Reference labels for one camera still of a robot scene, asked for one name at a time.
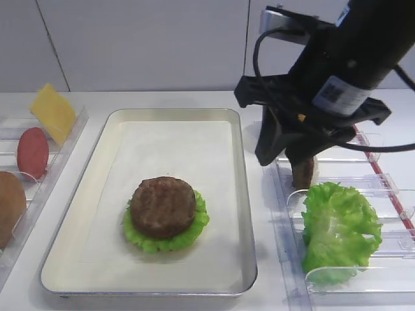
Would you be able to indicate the brown bun half left rack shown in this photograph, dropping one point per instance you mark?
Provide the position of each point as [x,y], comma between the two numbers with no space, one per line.
[13,204]

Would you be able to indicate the cream metal tray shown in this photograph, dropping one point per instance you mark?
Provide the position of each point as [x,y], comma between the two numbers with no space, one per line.
[90,255]

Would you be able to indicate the yellow cheese slice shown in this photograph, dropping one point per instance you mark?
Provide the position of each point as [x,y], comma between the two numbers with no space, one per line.
[54,112]

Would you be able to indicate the right clear acrylic rack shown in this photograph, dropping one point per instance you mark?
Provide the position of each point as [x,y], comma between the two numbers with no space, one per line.
[387,183]

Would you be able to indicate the lettuce leaf in rack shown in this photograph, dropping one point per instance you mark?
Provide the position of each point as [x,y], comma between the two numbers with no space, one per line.
[341,232]

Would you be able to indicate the lettuce leaf on tray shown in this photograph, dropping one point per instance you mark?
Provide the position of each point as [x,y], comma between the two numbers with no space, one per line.
[178,242]

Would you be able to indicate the brown meat patty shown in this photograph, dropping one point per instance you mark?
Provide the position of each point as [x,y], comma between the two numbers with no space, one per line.
[163,207]
[302,174]

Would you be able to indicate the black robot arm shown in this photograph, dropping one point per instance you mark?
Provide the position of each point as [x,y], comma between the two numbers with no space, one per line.
[317,104]

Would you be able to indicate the red tomato slice in rack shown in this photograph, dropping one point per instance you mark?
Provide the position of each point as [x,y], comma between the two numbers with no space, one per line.
[33,152]

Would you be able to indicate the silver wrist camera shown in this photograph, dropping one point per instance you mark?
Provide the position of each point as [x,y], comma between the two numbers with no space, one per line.
[292,27]

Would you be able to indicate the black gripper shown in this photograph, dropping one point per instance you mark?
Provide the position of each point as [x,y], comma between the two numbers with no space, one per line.
[293,125]

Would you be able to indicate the white round slice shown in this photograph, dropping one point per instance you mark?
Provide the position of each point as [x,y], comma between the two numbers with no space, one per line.
[316,171]

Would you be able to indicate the left clear acrylic rack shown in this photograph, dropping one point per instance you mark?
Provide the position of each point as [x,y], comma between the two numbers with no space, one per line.
[37,191]

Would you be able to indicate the clear acrylic rack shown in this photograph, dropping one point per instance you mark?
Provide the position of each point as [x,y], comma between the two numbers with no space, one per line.
[387,183]
[37,191]

